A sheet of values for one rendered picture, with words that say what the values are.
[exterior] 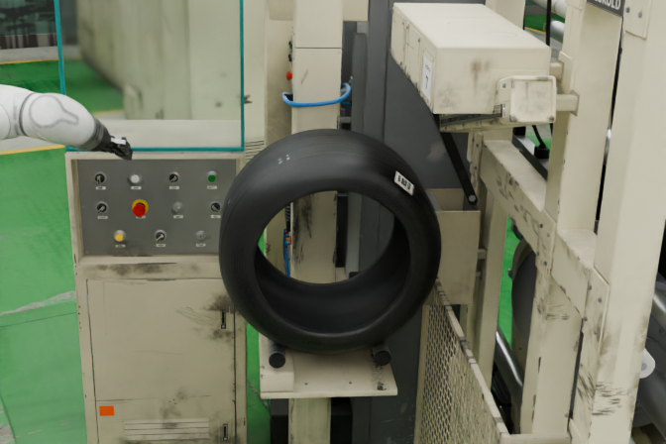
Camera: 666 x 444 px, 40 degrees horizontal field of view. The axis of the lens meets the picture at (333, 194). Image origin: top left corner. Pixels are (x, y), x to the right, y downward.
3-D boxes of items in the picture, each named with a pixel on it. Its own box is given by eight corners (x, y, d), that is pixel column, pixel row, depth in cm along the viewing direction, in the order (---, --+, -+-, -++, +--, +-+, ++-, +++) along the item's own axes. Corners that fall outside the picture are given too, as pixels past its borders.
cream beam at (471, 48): (388, 56, 250) (390, 2, 245) (478, 56, 253) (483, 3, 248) (429, 115, 194) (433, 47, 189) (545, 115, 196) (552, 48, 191)
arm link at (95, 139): (91, 148, 210) (102, 154, 216) (97, 109, 211) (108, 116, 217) (55, 145, 212) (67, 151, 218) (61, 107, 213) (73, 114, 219)
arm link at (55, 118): (102, 109, 211) (52, 99, 214) (70, 89, 196) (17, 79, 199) (90, 154, 210) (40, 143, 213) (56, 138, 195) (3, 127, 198)
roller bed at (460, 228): (412, 277, 290) (418, 188, 280) (459, 276, 292) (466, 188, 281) (424, 305, 272) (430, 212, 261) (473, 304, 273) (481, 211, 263)
